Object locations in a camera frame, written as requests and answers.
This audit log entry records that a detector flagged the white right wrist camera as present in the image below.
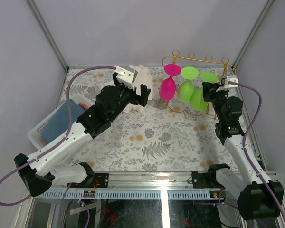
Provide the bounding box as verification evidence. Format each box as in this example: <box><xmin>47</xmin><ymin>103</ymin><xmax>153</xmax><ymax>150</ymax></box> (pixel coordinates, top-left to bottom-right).
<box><xmin>216</xmin><ymin>75</ymin><xmax>239</xmax><ymax>92</ymax></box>

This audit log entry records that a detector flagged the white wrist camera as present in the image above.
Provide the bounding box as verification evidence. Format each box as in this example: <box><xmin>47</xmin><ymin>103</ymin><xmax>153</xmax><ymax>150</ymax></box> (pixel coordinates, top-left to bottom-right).
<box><xmin>216</xmin><ymin>75</ymin><xmax>239</xmax><ymax>92</ymax></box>
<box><xmin>114</xmin><ymin>66</ymin><xmax>138</xmax><ymax>90</ymax></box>

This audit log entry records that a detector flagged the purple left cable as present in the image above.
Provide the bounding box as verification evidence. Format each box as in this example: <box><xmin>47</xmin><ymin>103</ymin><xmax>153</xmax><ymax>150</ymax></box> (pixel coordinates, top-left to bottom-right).
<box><xmin>0</xmin><ymin>65</ymin><xmax>117</xmax><ymax>206</ymax></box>

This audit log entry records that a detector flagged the purple cable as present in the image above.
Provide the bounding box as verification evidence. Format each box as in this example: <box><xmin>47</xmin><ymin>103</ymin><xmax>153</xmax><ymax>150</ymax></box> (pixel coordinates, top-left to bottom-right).
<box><xmin>218</xmin><ymin>82</ymin><xmax>285</xmax><ymax>228</ymax></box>
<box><xmin>0</xmin><ymin>65</ymin><xmax>117</xmax><ymax>206</ymax></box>

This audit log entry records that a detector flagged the gold wire wine glass rack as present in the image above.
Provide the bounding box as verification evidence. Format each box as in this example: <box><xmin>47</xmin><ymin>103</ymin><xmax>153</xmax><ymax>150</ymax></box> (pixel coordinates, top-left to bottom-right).
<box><xmin>157</xmin><ymin>51</ymin><xmax>238</xmax><ymax>116</ymax></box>

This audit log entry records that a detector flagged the aluminium front rail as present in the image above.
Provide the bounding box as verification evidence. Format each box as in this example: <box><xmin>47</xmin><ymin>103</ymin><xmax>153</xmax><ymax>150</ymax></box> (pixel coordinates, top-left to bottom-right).
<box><xmin>26</xmin><ymin>171</ymin><xmax>282</xmax><ymax>200</ymax></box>

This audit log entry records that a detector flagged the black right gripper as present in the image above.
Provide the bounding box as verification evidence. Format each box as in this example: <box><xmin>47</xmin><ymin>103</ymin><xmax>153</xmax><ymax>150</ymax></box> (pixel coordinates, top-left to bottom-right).
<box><xmin>202</xmin><ymin>82</ymin><xmax>230</xmax><ymax>123</ymax></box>

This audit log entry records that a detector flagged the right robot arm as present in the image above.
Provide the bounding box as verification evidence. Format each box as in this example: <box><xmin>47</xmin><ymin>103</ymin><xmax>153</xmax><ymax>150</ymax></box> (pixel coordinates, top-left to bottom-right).
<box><xmin>202</xmin><ymin>82</ymin><xmax>285</xmax><ymax>220</ymax></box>

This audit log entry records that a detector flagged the white pleated cloth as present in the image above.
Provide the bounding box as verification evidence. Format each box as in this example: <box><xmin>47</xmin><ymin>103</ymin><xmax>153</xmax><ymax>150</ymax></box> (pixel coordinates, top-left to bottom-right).
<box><xmin>100</xmin><ymin>65</ymin><xmax>153</xmax><ymax>114</ymax></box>

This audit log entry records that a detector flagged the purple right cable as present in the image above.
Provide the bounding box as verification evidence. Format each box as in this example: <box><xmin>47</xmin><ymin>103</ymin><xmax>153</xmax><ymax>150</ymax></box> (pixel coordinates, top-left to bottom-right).
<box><xmin>218</xmin><ymin>82</ymin><xmax>285</xmax><ymax>228</ymax></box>

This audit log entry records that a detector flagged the red item in basket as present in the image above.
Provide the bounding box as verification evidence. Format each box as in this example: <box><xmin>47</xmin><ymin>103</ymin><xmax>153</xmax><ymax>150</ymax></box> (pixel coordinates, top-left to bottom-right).
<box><xmin>78</xmin><ymin>103</ymin><xmax>89</xmax><ymax>110</ymax></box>

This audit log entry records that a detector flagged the blue folded towel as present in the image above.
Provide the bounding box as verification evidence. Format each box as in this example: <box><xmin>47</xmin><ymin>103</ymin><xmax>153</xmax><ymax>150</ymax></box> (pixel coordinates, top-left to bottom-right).
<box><xmin>41</xmin><ymin>100</ymin><xmax>85</xmax><ymax>145</ymax></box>

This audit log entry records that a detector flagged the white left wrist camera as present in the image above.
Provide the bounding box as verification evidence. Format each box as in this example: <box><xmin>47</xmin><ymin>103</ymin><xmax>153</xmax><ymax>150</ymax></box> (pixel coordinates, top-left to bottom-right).
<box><xmin>114</xmin><ymin>66</ymin><xmax>138</xmax><ymax>90</ymax></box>

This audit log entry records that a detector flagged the green plastic wine glass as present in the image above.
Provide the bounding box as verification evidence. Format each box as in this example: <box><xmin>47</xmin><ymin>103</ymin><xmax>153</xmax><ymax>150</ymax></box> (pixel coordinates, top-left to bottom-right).
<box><xmin>177</xmin><ymin>66</ymin><xmax>199</xmax><ymax>103</ymax></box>
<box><xmin>190</xmin><ymin>72</ymin><xmax>218</xmax><ymax>112</ymax></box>

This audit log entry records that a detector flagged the magenta plastic wine glass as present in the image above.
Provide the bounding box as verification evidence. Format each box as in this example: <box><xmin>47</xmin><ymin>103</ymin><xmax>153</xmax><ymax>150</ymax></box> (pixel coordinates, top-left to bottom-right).
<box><xmin>159</xmin><ymin>63</ymin><xmax>181</xmax><ymax>100</ymax></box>

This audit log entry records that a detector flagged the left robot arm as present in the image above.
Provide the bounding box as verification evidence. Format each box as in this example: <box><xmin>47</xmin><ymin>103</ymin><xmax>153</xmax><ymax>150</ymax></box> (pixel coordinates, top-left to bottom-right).
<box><xmin>14</xmin><ymin>72</ymin><xmax>152</xmax><ymax>197</ymax></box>

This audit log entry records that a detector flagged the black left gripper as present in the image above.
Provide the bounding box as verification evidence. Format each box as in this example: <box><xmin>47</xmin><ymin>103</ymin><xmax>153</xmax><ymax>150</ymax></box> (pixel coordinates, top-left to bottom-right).
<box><xmin>110</xmin><ymin>74</ymin><xmax>150</xmax><ymax>121</ymax></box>

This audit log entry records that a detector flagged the white plastic basket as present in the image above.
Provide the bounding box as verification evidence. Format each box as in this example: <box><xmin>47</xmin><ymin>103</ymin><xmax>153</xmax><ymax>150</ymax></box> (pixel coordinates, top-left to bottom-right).
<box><xmin>28</xmin><ymin>94</ymin><xmax>93</xmax><ymax>151</ymax></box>

